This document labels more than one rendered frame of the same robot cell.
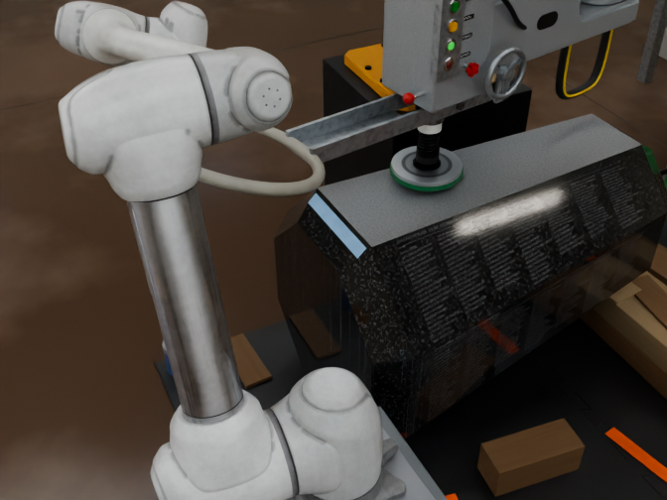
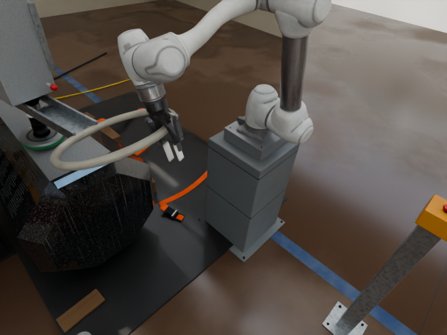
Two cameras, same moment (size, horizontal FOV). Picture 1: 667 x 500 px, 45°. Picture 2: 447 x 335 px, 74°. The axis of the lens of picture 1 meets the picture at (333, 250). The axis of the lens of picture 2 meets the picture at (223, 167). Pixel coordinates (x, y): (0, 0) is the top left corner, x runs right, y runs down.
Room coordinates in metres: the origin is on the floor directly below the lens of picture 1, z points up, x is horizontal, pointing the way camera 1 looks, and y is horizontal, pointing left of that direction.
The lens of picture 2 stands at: (1.64, 1.25, 1.85)
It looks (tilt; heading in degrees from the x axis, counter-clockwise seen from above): 42 degrees down; 247
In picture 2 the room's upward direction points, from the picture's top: 5 degrees clockwise
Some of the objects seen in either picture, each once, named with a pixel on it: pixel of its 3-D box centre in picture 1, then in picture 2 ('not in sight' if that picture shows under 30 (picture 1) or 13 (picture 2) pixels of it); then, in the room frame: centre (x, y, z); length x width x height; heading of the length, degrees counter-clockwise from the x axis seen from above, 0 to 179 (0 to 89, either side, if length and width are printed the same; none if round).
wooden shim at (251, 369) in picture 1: (244, 359); (81, 309); (2.06, 0.33, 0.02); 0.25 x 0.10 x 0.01; 29
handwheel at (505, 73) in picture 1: (496, 68); not in sight; (2.03, -0.45, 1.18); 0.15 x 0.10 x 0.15; 126
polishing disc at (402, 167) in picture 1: (426, 165); (42, 134); (2.06, -0.28, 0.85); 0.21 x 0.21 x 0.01
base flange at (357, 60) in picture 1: (424, 67); not in sight; (2.91, -0.36, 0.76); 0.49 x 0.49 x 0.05; 25
